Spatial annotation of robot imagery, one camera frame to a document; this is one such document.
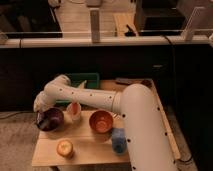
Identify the purple bowl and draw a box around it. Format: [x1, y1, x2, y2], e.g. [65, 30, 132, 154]
[40, 108, 64, 132]

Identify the white cup with red brush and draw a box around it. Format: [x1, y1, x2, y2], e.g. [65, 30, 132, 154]
[66, 102, 81, 121]

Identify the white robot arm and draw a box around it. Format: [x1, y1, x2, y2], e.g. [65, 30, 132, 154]
[33, 75, 178, 171]

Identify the orange bowl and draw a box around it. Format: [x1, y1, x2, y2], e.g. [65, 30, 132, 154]
[89, 110, 113, 134]

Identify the yellow apple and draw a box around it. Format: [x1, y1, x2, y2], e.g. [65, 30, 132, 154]
[56, 140, 73, 158]

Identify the wooden table board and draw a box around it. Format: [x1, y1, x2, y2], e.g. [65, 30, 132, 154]
[32, 85, 180, 167]

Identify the yellow banana piece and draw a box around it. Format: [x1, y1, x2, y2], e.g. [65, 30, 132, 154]
[78, 80, 87, 89]

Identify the green plastic tray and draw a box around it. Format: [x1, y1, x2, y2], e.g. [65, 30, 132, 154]
[53, 72, 101, 107]

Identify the blue cup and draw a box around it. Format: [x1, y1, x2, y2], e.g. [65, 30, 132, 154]
[111, 128, 127, 154]

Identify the dark flat object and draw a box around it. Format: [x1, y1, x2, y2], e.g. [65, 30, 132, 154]
[115, 78, 141, 85]

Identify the black object on far table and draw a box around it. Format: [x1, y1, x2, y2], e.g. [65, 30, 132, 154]
[125, 25, 136, 37]

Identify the grey post left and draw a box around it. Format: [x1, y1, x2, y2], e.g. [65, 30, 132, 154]
[90, 8, 100, 43]

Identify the grey post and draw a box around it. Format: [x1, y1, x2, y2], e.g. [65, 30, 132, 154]
[90, 8, 100, 43]
[181, 6, 205, 41]

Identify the grey post right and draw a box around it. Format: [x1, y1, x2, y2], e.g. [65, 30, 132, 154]
[181, 6, 205, 41]

